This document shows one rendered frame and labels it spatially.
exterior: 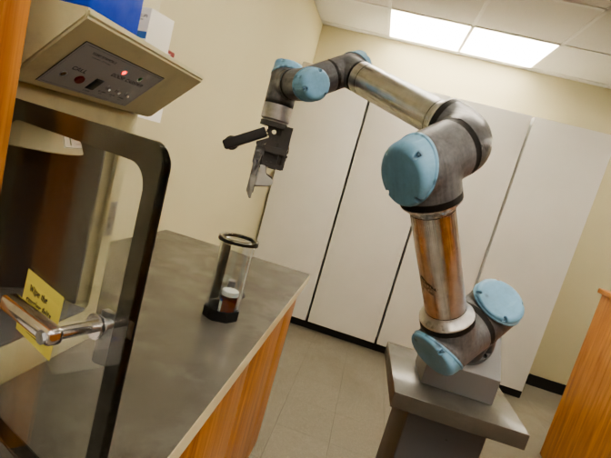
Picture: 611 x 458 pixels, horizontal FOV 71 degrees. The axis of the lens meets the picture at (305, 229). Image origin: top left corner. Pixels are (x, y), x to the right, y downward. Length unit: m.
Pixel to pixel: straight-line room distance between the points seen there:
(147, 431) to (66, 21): 0.58
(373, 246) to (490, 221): 0.94
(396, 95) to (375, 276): 2.79
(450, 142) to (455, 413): 0.65
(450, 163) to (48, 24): 0.60
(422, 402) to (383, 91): 0.72
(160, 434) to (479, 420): 0.72
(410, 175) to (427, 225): 0.11
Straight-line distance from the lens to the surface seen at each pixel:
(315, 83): 1.01
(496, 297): 1.05
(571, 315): 4.50
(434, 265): 0.86
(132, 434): 0.77
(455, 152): 0.78
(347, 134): 3.60
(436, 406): 1.13
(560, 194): 3.81
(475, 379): 1.22
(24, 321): 0.47
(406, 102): 0.95
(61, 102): 0.75
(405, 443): 1.25
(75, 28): 0.60
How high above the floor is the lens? 1.41
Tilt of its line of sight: 9 degrees down
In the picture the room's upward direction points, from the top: 15 degrees clockwise
